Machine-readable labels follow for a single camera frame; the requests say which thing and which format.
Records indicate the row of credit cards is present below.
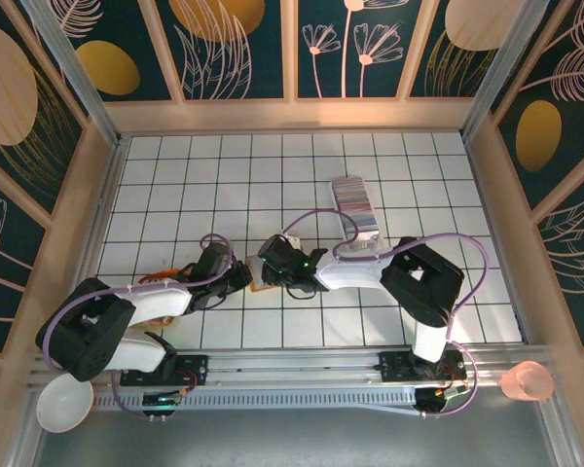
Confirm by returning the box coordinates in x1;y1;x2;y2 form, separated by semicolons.
330;177;375;230

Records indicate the colourful snack bag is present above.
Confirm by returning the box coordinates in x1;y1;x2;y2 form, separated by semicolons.
128;269;184;334

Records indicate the small black control board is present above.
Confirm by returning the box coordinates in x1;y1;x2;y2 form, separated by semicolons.
415;383;470;417
142;391;182;408

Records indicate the grey sheet metal panel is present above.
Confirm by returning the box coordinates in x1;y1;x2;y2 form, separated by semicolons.
28;407;559;467

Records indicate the white bowl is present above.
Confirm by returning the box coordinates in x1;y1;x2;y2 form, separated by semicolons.
36;377;94;434

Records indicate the pink plastic cup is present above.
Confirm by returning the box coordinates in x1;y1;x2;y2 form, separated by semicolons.
498;360;555;403

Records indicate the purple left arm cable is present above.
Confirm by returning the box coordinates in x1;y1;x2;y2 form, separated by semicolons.
43;233;235;420

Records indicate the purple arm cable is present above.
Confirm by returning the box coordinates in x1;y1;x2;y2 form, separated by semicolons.
43;233;235;420
280;207;492;420

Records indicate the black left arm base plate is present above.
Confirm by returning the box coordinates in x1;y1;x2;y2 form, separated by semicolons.
120;353;209;387

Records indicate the aluminium mounting rail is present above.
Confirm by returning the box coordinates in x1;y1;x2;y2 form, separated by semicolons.
28;344;556;390

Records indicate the aluminium side rail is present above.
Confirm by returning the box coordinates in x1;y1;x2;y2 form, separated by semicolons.
53;135;128;351

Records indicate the grey slotted cable duct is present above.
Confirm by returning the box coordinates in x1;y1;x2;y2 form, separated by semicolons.
91;387;420;415

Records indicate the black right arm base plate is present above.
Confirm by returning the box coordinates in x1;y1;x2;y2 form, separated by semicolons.
379;350;467;385

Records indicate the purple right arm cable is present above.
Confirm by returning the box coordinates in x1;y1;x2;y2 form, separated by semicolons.
280;207;492;420

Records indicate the aluminium frame post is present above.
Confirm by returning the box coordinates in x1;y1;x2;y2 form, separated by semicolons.
459;0;551;142
21;0;124;147

